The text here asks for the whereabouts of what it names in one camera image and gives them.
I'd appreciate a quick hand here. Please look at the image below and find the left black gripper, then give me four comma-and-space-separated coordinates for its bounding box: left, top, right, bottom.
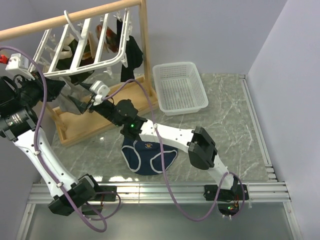
13, 70, 65, 108

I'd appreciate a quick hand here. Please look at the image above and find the white plastic clip hanger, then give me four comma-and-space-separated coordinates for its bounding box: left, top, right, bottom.
33, 8, 132, 78

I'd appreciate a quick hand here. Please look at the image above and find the navy blue white-trimmed underwear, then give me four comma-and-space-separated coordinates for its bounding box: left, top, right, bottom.
121, 138, 163, 176

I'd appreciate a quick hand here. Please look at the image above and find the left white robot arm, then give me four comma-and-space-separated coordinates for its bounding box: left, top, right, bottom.
0, 73, 117, 216

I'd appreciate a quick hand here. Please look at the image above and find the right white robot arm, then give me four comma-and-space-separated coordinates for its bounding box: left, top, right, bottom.
69, 84, 246, 202

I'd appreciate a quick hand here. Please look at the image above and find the grey hanging underwear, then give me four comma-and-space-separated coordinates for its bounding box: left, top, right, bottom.
56, 82, 89, 115

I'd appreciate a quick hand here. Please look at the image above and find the olive green hanging underwear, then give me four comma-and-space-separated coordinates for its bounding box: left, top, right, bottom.
56, 37, 95, 85

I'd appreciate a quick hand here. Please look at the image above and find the black hanging underwear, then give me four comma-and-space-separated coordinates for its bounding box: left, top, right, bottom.
116, 18, 145, 83

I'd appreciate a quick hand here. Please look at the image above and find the wooden clothes rack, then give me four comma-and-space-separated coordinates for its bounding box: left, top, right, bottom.
0, 0, 161, 148

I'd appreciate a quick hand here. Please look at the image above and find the striped hanging sock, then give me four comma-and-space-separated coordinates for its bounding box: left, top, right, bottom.
82, 31, 98, 60

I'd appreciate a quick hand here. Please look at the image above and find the orange patterned hanging sock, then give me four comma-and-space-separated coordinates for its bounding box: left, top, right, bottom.
103, 27, 120, 53

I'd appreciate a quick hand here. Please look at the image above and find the white plastic basket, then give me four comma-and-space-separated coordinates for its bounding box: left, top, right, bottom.
152, 62, 209, 116

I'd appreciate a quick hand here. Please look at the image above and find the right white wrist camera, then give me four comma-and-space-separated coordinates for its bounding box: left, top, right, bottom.
89, 80, 110, 106

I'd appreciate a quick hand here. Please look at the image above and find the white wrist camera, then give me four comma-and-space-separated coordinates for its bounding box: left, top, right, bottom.
89, 80, 110, 106
0, 53, 33, 79

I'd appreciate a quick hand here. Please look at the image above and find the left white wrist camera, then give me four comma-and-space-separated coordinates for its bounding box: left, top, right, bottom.
0, 53, 33, 79

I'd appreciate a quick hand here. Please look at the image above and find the right aluminium side rail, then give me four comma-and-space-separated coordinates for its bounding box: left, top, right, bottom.
239, 74, 278, 182

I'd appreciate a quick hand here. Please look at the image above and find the aluminium mounting rail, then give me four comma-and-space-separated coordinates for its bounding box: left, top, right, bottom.
27, 181, 291, 204

